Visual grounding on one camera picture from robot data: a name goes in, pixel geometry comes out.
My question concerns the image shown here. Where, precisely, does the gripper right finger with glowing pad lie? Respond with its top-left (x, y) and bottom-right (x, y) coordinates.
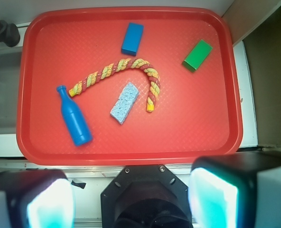
top-left (188, 152), bottom-right (281, 228)

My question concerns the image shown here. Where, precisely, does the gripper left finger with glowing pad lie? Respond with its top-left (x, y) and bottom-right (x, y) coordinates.
top-left (0, 170), bottom-right (75, 228)

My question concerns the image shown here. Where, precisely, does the light blue sponge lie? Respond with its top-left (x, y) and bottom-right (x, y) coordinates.
top-left (110, 82), bottom-right (139, 125)

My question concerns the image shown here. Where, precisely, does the blue plastic bottle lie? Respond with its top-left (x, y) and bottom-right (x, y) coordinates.
top-left (56, 85), bottom-right (93, 146)

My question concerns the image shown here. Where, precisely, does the red plastic tray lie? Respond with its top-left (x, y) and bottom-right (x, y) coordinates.
top-left (17, 7), bottom-right (243, 166)

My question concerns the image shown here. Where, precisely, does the grey metal bin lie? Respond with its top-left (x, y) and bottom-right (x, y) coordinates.
top-left (0, 48), bottom-right (22, 134)

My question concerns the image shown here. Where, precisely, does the green rectangular block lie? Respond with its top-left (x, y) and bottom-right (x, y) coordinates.
top-left (182, 39), bottom-right (213, 72)

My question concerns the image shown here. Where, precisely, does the black clamp knob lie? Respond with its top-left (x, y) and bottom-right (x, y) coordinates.
top-left (0, 20), bottom-right (20, 48)

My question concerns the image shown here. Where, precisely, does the blue rectangular block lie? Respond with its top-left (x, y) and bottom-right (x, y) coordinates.
top-left (121, 23), bottom-right (144, 56)

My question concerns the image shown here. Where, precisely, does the red yellow twisted rope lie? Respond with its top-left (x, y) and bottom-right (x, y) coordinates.
top-left (68, 58), bottom-right (161, 113)

